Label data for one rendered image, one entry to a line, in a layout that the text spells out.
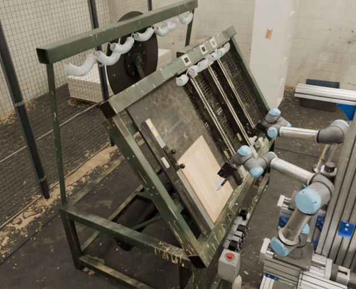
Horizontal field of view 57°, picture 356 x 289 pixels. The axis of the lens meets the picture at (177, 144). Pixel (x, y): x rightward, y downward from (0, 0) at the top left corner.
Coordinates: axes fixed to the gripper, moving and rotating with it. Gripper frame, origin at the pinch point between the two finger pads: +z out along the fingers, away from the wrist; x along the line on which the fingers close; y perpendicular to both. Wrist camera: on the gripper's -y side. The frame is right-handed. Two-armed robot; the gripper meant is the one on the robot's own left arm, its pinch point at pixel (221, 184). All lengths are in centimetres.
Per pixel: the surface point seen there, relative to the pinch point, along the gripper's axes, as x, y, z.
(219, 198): -32, -8, 41
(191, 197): -0.7, 10.4, 27.7
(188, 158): -22.1, 30.2, 18.9
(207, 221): -1.5, -9.4, 38.7
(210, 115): -71, 39, 8
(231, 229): -24, -31, 53
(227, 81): -129, 50, 3
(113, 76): -41, 121, 14
